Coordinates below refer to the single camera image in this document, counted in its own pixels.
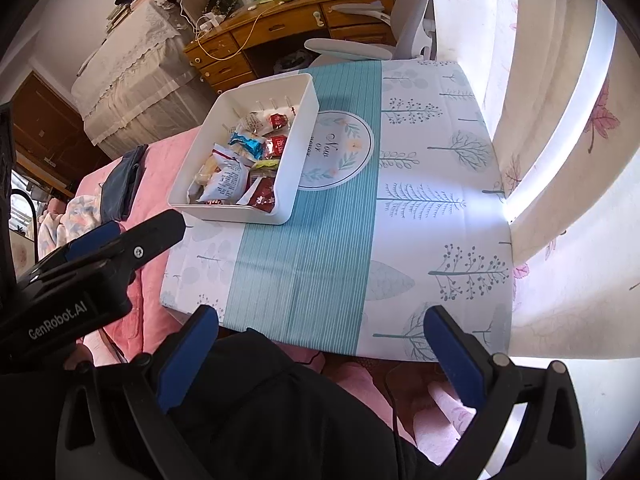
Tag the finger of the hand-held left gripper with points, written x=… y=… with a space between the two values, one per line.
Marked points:
x=95 y=240
x=150 y=235

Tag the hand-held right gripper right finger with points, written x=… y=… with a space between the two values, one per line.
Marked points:
x=452 y=355

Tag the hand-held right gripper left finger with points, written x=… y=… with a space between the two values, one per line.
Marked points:
x=182 y=365

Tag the yellow rice crisp packet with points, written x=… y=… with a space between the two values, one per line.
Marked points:
x=206 y=172

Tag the red white bread packet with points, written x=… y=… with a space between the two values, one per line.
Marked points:
x=225 y=180

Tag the dark brown snack packet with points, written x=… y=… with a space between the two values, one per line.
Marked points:
x=262 y=195

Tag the blue snack packet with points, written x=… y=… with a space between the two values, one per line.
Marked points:
x=248 y=147

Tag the green pastry packet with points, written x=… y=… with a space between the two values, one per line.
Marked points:
x=267 y=164

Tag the small dark red packet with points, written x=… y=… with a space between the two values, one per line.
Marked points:
x=275 y=146

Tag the white plastic bin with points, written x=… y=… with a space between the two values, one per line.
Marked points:
x=302 y=130

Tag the floral printed blanket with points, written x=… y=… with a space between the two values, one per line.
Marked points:
x=70 y=215

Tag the folded blue jeans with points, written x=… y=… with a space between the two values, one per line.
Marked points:
x=120 y=180

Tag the person's black clothing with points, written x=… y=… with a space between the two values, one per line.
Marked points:
x=275 y=410

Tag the brown wooden door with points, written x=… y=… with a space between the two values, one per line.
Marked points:
x=45 y=130

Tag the teal tree print tablecloth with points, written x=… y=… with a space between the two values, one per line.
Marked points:
x=310 y=270

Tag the lace covered cabinet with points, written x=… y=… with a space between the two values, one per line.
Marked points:
x=135 y=75

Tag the red wrapped candy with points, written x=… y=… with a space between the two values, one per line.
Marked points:
x=277 y=121

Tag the black floral box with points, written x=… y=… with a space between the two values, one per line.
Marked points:
x=222 y=1

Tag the wooden desk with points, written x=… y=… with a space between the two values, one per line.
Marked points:
x=280 y=25

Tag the white leaf print curtain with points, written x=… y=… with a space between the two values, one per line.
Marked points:
x=550 y=110

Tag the white office chair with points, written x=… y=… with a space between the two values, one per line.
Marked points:
x=410 y=10

